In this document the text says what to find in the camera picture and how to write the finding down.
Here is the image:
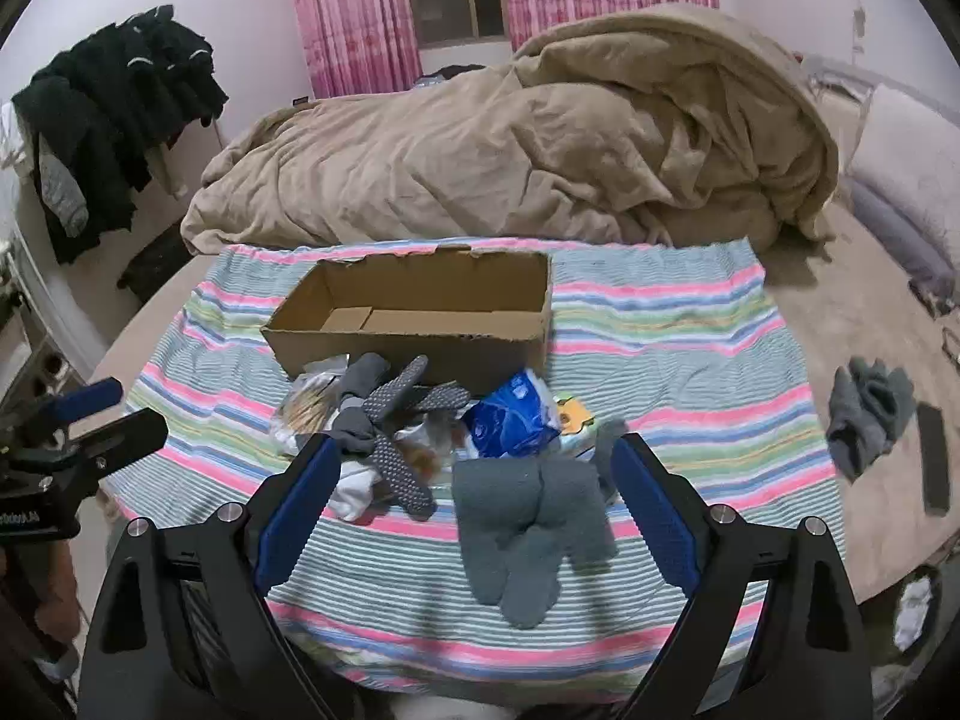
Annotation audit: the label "beige duvet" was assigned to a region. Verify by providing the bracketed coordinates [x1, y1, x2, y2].
[180, 4, 839, 256]

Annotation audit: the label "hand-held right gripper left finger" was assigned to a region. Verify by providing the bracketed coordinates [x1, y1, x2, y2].
[79, 433, 343, 720]

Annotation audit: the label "clear snack bag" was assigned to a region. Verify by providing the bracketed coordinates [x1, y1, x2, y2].
[394, 420, 460, 482]

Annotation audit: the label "pale pillow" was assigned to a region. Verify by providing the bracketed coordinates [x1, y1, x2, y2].
[844, 82, 960, 256]

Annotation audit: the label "dark cloth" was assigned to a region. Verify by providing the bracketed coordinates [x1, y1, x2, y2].
[416, 64, 488, 87]

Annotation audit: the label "person's left forearm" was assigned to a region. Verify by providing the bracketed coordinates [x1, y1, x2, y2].
[22, 540, 82, 680]

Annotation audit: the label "black hanging clothes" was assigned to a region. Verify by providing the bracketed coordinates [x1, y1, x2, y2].
[11, 6, 230, 263]

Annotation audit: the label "grey fuzzy sock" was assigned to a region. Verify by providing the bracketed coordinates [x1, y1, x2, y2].
[536, 420, 627, 567]
[452, 459, 563, 629]

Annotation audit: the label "black remote control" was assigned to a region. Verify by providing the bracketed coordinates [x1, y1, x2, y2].
[916, 401, 952, 517]

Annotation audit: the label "beige striped packet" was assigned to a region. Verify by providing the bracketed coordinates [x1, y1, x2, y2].
[271, 371, 342, 440]

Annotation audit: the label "pastel striped towel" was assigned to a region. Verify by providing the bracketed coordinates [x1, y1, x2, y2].
[97, 236, 848, 702]

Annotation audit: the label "cardboard box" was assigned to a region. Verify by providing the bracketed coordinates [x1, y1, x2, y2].
[260, 246, 554, 397]

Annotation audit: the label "grey crumpled cloth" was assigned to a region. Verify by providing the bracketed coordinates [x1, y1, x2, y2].
[825, 358, 917, 481]

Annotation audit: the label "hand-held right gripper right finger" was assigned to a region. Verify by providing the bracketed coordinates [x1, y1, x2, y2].
[609, 432, 877, 720]

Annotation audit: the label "grey-blue pillow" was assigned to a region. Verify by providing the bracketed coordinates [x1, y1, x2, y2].
[847, 180, 960, 301]

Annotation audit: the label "dark bin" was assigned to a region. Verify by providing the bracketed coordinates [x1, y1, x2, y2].
[859, 562, 950, 698]

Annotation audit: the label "grey dotted non-slip socks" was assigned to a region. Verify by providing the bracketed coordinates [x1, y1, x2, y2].
[330, 352, 488, 518]

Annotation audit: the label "beige round bed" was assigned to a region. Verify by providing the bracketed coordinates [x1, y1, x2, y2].
[86, 90, 960, 616]

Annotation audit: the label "grey garment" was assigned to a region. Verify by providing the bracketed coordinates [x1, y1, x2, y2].
[36, 142, 89, 237]

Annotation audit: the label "white crumpled paper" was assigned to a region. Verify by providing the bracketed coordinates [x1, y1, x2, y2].
[896, 577, 935, 650]

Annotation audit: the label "white sock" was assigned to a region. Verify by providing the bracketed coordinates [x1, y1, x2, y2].
[326, 457, 406, 522]

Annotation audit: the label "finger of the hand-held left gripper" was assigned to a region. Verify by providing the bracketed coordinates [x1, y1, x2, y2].
[7, 379, 124, 442]
[52, 410, 168, 477]

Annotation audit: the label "blue plastic packet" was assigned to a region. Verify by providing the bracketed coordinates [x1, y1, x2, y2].
[461, 369, 563, 460]

